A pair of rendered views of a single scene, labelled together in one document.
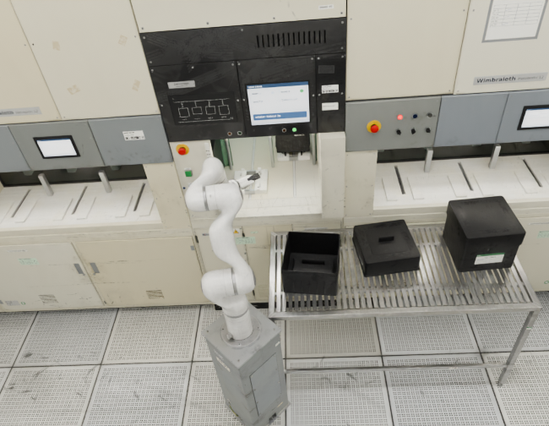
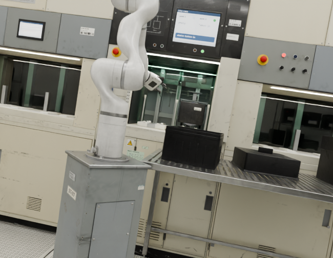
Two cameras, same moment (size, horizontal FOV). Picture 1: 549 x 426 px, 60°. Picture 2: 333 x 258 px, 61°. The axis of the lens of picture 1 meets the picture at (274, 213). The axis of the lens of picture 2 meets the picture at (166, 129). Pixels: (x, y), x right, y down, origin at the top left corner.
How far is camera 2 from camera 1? 170 cm
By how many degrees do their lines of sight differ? 39
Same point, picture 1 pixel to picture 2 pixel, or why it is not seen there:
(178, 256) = not seen: hidden behind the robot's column
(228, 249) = (131, 34)
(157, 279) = (44, 184)
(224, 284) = (115, 62)
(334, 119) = (233, 48)
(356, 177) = (243, 106)
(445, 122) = (318, 67)
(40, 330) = not seen: outside the picture
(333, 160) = (227, 79)
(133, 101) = (98, 6)
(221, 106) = (155, 21)
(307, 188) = not seen: hidden behind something
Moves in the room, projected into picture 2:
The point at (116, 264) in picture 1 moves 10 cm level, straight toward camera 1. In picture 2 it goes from (18, 155) to (17, 158)
